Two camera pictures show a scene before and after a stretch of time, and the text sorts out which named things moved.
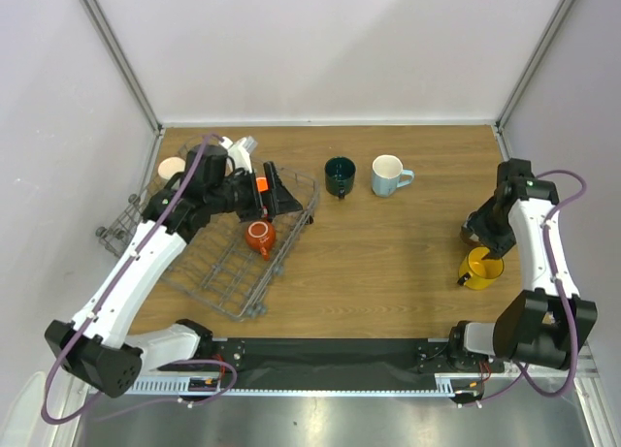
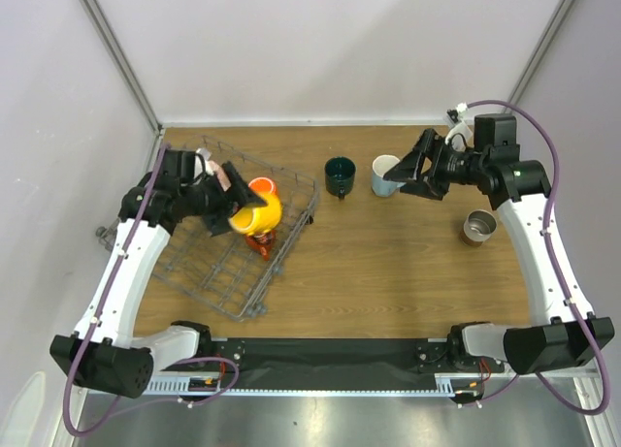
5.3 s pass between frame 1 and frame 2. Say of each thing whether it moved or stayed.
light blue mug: stayed
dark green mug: stayed
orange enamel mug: stayed
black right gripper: moved
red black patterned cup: stayed
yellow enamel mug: moved
